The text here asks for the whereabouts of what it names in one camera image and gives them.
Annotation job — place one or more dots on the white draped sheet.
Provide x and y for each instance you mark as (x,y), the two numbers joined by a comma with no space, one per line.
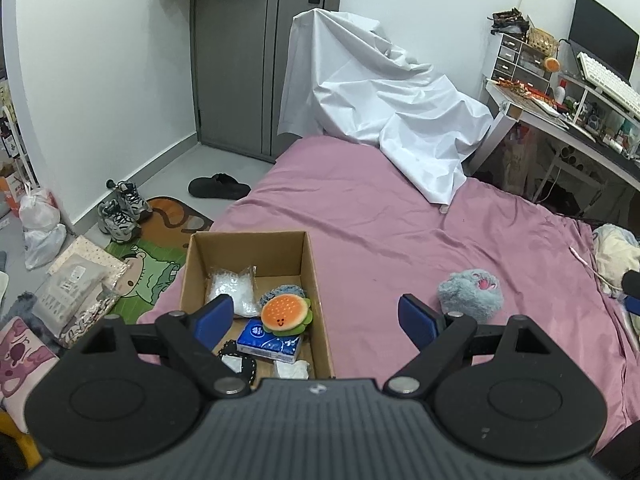
(380,85)

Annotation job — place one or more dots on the small orange plush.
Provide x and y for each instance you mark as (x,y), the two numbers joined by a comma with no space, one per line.
(551,64)

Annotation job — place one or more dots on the white keyboard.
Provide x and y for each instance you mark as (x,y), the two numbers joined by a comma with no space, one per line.
(607,80)

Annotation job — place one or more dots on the person's black clothed leg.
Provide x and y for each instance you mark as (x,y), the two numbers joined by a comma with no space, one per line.
(620,455)

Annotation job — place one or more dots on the white plastic bag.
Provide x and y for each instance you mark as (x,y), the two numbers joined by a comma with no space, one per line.
(37,210)
(45,246)

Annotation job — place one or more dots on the beige dotted package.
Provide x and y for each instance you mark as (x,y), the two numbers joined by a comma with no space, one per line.
(95,252)

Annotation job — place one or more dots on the grey door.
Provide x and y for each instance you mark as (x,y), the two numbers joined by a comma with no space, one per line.
(235,60)

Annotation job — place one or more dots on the black slipper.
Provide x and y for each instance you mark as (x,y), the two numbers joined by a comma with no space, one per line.
(217,187)

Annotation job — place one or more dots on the white bottle red cap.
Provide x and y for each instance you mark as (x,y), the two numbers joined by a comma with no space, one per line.
(561,92)

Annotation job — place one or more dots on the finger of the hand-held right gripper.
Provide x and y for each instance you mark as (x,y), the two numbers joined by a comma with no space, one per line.
(631,290)

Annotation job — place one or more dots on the grey plush paw toy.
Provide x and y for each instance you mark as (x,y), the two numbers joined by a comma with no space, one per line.
(467,295)

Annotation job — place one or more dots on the clear bag of white beads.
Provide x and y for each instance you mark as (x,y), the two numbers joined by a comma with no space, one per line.
(227,287)

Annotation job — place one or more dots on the black monitor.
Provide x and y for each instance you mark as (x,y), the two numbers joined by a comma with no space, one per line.
(602,35)

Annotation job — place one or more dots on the wicker basket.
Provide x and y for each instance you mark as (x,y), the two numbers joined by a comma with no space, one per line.
(541,40)

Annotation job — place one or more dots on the patterned foil bag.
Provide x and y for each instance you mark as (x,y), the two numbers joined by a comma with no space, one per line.
(92,317)

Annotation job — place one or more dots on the pink bed sheet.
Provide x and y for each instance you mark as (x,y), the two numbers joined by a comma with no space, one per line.
(380,220)

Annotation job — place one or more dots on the blue tissue pack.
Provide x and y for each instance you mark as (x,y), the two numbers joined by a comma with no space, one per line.
(267,342)

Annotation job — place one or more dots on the dark bundle on organizer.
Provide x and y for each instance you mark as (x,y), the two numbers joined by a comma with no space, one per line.
(510,20)

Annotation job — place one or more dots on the small drawer organizer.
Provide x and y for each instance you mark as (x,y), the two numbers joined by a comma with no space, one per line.
(520,57)

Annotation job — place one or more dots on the grey mailer package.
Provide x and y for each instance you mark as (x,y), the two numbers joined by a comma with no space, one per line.
(67,285)

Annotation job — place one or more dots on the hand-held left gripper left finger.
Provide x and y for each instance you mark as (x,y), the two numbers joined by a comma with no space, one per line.
(215,317)

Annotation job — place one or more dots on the pink cartoon cushion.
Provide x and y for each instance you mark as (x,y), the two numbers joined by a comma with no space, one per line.
(20,355)

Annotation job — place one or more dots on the cartoon floor rug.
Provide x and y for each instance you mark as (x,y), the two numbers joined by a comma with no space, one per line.
(150,255)

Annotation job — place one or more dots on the orange burger plush toy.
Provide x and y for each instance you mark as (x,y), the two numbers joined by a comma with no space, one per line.
(285,314)

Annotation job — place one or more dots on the floral blanket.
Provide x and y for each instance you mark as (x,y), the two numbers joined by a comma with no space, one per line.
(612,250)

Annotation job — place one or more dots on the brown cardboard box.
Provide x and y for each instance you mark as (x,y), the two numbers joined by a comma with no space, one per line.
(195,270)

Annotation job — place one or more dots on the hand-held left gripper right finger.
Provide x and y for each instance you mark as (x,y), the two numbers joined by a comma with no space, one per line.
(419,321)

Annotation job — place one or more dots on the grey sneaker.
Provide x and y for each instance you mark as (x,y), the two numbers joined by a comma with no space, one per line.
(132,200)
(116,221)

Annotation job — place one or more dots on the white monitor riser shelf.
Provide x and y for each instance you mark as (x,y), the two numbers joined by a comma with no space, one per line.
(582,91)

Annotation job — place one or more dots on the brown paper bag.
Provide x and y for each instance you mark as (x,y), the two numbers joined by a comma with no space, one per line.
(515,160)

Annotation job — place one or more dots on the white desk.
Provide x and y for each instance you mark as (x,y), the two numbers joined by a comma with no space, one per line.
(505,105)

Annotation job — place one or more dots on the black lace hair accessory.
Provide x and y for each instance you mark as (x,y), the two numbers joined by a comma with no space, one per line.
(245,360)

